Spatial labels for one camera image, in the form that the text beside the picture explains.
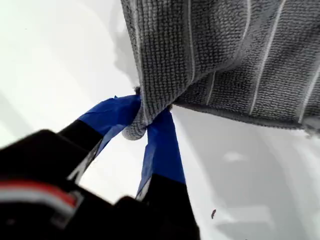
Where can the grey striped towel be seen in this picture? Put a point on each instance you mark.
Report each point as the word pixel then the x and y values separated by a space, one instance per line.
pixel 225 50

